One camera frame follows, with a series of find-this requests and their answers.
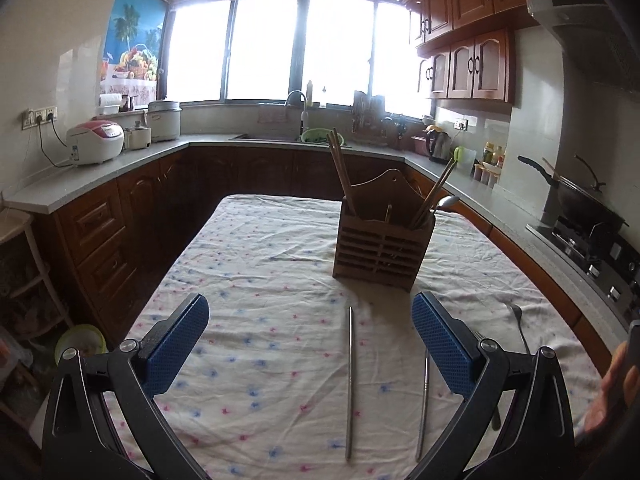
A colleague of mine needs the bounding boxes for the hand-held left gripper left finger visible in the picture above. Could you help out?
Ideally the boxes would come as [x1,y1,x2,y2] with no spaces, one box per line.
[42,292,211,480]

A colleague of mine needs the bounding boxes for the condiment bottles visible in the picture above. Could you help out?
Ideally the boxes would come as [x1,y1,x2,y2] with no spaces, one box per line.
[472,141,506,188]

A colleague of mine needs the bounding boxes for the green bowl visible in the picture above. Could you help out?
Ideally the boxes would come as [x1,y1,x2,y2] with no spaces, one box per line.
[54,324,107,366]

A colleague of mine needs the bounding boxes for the kitchen sink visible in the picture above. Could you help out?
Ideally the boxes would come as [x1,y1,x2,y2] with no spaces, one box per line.
[230,132,301,142]

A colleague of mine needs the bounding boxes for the knife and dish rack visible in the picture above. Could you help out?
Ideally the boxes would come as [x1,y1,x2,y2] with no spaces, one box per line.
[350,91,411,148]

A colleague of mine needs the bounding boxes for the green basin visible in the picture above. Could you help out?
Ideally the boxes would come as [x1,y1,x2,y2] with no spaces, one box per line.
[301,128,346,146]

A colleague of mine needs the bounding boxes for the small white appliance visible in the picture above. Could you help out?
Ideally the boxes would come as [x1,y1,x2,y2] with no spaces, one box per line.
[124,122,152,151]

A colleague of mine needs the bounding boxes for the black wok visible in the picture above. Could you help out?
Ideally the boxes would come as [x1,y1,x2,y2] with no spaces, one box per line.
[517,154,628,228]

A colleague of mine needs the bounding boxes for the electric kettle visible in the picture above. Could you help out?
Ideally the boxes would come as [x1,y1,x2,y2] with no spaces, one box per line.
[424,127,453,163]

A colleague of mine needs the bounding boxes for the range hood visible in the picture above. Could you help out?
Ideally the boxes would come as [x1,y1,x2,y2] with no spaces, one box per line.
[526,0,640,96]

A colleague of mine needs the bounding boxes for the gas stove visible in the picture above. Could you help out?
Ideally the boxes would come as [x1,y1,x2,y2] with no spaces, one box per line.
[525,215,640,311]

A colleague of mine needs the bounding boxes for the metal fork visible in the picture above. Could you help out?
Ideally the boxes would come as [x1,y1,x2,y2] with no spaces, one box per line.
[491,302,532,432]

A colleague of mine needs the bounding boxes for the wooden upper cabinets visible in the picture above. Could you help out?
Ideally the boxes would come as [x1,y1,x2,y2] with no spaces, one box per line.
[405,0,571,106]

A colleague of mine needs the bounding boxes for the white measuring jug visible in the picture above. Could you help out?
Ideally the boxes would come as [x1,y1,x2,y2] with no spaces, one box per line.
[452,146,476,177]

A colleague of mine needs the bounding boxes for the kitchen window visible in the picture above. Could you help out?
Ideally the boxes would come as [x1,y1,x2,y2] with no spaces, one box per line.
[165,0,426,111]

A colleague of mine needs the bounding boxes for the floral white tablecloth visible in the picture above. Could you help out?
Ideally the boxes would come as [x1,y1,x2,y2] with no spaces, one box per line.
[102,192,603,480]

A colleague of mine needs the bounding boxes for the pink white rice cooker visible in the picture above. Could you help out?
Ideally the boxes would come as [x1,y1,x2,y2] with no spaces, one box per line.
[66,120,126,167]

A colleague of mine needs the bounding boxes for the person's right hand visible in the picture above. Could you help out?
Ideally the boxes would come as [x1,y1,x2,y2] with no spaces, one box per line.
[585,340,631,433]

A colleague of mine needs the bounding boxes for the kitchen faucet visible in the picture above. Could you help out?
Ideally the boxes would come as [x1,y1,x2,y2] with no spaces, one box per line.
[285,90,310,141]

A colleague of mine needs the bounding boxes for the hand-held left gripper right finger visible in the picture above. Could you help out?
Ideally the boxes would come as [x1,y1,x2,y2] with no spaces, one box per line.
[405,291,576,480]

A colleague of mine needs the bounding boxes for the fruit wall poster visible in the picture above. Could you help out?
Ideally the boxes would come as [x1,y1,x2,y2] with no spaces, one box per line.
[100,0,168,98]

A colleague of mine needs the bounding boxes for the metal spoon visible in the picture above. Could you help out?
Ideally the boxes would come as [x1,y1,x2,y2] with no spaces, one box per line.
[422,195,460,226]

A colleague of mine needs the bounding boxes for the wooden utensil holder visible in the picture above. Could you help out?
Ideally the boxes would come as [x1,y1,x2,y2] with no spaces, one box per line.
[332,167,436,291]

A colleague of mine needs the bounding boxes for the wooden stool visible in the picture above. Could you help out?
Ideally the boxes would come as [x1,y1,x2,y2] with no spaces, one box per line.
[0,207,76,331]

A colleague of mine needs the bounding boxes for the black power cable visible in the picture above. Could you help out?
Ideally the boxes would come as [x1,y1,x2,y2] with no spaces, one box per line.
[37,115,76,167]

